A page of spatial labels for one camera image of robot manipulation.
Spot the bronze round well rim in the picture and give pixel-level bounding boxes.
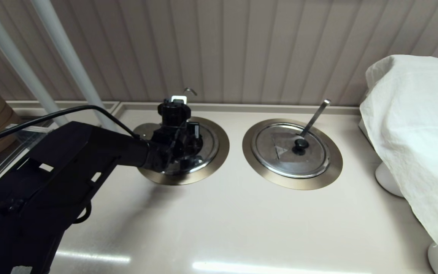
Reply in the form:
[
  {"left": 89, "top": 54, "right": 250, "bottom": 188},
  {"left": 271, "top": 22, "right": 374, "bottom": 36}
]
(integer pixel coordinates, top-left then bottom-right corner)
[
  {"left": 133, "top": 117, "right": 230, "bottom": 186},
  {"left": 242, "top": 118, "right": 343, "bottom": 190}
]

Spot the right ladle handle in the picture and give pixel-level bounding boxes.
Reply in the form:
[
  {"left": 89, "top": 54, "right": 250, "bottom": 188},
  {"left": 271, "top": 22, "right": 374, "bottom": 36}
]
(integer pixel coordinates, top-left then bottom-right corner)
[{"left": 301, "top": 99, "right": 331, "bottom": 138}]

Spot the steel lid with black knob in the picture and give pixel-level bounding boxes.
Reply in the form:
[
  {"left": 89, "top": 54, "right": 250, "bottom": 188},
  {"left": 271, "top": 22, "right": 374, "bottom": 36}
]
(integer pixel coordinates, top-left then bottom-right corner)
[
  {"left": 133, "top": 121, "right": 219, "bottom": 175},
  {"left": 251, "top": 123, "right": 330, "bottom": 178}
]

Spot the grey metal pole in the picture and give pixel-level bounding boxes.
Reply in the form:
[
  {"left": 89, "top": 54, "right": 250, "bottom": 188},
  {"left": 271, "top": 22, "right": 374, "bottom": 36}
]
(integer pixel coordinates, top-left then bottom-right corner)
[
  {"left": 0, "top": 0, "right": 69, "bottom": 128},
  {"left": 31, "top": 0, "right": 122, "bottom": 134}
]

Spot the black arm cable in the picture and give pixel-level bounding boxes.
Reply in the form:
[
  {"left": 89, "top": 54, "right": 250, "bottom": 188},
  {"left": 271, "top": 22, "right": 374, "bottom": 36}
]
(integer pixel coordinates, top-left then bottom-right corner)
[{"left": 0, "top": 105, "right": 140, "bottom": 151}]

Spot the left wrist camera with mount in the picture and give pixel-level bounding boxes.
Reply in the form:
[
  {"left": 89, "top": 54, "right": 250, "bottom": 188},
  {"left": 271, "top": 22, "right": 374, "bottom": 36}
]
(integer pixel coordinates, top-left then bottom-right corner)
[{"left": 157, "top": 95, "right": 192, "bottom": 128}]

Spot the white cloth cover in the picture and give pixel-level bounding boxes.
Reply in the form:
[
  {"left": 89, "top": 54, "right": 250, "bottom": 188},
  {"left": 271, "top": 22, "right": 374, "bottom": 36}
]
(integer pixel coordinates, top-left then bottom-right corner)
[{"left": 360, "top": 54, "right": 438, "bottom": 250}]

